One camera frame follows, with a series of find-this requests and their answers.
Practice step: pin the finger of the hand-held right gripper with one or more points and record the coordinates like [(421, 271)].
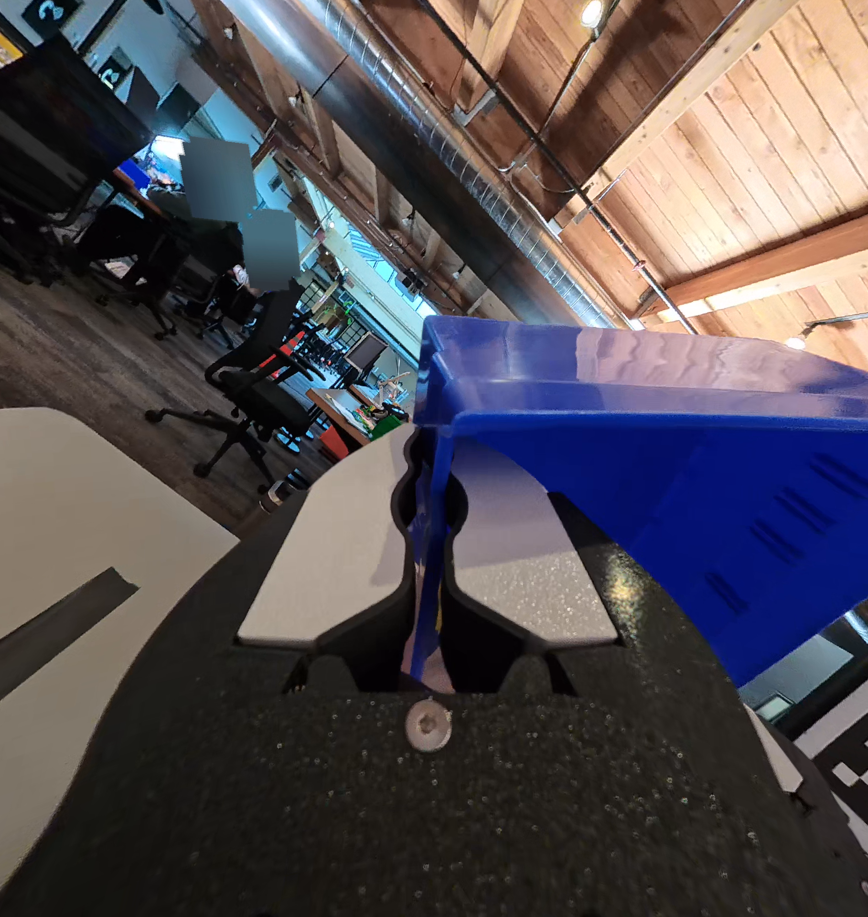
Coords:
[(774, 752)]

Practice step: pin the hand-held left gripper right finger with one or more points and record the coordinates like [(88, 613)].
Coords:
[(527, 580)]

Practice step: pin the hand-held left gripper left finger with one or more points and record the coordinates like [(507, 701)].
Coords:
[(333, 566)]

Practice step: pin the blue plastic bin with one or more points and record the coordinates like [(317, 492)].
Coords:
[(692, 465)]

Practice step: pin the wooden office desk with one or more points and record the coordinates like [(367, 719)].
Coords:
[(340, 412)]

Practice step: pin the black office chair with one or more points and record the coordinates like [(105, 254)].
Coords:
[(262, 401), (61, 129)]

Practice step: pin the silver ventilation duct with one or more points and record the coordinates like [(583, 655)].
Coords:
[(419, 122)]

